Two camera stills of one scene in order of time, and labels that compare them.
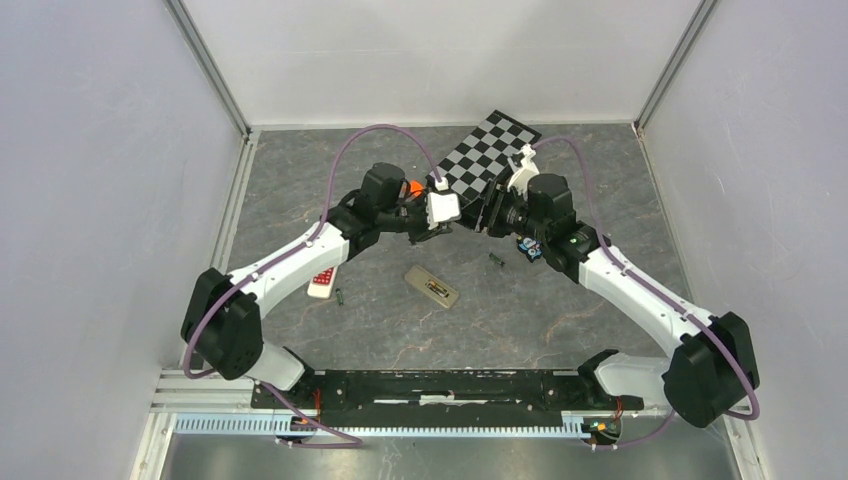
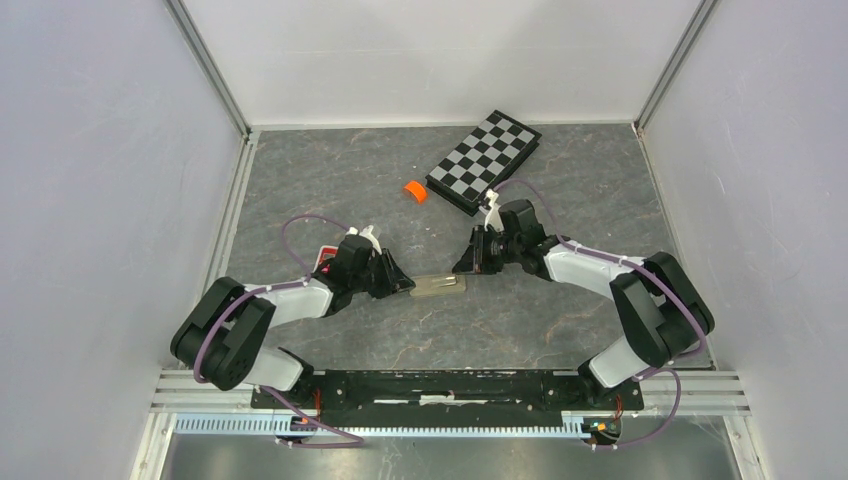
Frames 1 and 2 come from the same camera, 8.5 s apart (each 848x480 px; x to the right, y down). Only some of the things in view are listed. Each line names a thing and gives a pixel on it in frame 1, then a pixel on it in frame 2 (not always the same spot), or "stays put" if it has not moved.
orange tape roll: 416,188 stays put
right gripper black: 497,196 -> 477,260
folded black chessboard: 471,168 stays put
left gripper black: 425,231 -> 394,280
